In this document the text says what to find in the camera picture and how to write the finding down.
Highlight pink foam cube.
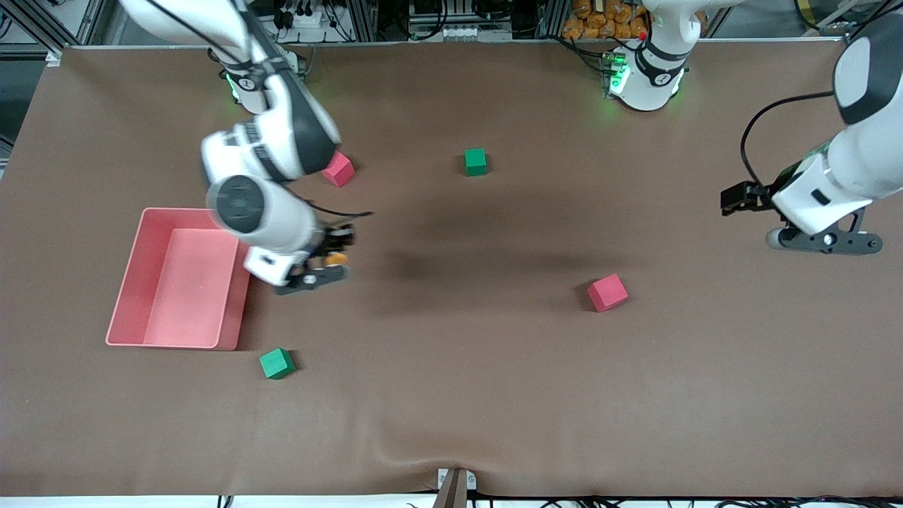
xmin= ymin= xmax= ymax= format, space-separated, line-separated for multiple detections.
xmin=587 ymin=274 xmax=629 ymax=313
xmin=322 ymin=150 xmax=356 ymax=188

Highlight silver mounting bracket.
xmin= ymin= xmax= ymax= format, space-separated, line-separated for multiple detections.
xmin=437 ymin=467 xmax=478 ymax=492

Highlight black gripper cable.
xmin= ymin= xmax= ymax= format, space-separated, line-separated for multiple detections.
xmin=303 ymin=200 xmax=375 ymax=218
xmin=740 ymin=90 xmax=837 ymax=188

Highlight pink plastic bin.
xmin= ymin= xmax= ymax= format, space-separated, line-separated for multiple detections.
xmin=105 ymin=207 xmax=253 ymax=351

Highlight brown camera pole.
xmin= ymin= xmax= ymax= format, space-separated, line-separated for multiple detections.
xmin=432 ymin=468 xmax=468 ymax=508

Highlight orange toy pile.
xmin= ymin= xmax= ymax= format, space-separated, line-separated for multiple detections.
xmin=562 ymin=0 xmax=650 ymax=40

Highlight white power strip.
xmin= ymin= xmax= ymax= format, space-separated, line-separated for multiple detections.
xmin=279 ymin=6 xmax=334 ymax=30

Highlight white connector block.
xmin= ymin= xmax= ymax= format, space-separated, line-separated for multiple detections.
xmin=436 ymin=25 xmax=514 ymax=42

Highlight brown table mat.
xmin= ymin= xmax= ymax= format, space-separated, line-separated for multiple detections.
xmin=0 ymin=39 xmax=903 ymax=498

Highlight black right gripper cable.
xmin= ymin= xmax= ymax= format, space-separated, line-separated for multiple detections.
xmin=303 ymin=200 xmax=375 ymax=218

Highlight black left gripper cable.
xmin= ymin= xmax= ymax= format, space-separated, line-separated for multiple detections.
xmin=740 ymin=90 xmax=837 ymax=188

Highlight aluminium frame strut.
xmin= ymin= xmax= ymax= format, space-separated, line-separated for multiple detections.
xmin=0 ymin=0 xmax=66 ymax=66
xmin=843 ymin=0 xmax=903 ymax=43

